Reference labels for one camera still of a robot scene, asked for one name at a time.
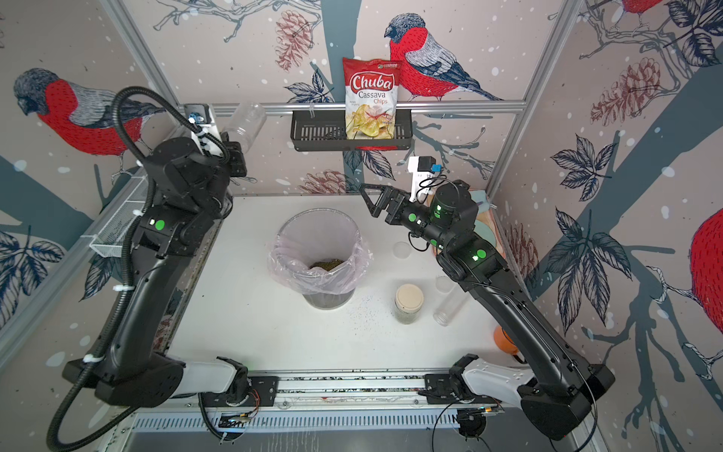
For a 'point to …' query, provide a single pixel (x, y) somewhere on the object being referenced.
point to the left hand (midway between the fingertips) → (225, 127)
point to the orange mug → (503, 341)
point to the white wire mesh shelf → (108, 238)
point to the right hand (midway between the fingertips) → (369, 189)
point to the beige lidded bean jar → (408, 300)
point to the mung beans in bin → (329, 265)
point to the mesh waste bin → (319, 250)
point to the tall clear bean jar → (452, 299)
